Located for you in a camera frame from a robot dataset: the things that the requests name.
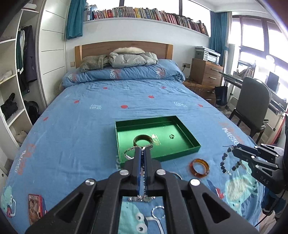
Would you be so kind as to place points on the red card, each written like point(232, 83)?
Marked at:
point(34, 208)

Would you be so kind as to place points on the row of books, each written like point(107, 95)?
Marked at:
point(154, 14)

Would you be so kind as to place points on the black clothes on shelf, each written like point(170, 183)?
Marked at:
point(9, 107)

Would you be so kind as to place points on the folded blue duvet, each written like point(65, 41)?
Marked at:
point(164, 69)

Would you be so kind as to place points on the dark brown bangle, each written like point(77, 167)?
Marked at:
point(143, 137)

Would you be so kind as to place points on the amber orange bangle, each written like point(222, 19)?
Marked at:
point(199, 168)

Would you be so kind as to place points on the grey down jacket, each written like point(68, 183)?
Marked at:
point(131, 57)

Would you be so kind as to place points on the teal curtain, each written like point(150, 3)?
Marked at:
point(75, 19)
point(220, 28)

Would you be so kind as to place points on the grey printer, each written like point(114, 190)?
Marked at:
point(207, 54)

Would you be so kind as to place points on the blue bed sheet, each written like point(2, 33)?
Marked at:
point(75, 139)

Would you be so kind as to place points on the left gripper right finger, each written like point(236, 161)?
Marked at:
point(190, 207)

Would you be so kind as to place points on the grey chair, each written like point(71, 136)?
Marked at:
point(251, 111)

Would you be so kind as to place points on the black bag on floor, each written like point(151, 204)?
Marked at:
point(221, 94)

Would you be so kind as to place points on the teal curtain left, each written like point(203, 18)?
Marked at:
point(75, 19)

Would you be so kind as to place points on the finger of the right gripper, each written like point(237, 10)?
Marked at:
point(247, 154)

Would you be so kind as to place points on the dark hanging jacket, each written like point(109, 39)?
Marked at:
point(29, 61)

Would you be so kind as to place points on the wooden drawer cabinet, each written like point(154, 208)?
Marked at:
point(205, 72)

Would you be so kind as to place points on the desk with keyboard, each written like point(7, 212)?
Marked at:
point(257, 87)

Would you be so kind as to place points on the twisted silver bangle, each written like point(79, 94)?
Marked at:
point(158, 212)

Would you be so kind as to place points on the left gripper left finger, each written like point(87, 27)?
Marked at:
point(94, 206)

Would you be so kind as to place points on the teal curtain right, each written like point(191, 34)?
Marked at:
point(220, 28)

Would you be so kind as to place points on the green tray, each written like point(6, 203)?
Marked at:
point(172, 139)

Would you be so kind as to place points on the olive fleece garment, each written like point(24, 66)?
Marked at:
point(90, 63)

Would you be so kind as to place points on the white open wardrobe shelf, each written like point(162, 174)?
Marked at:
point(19, 121)

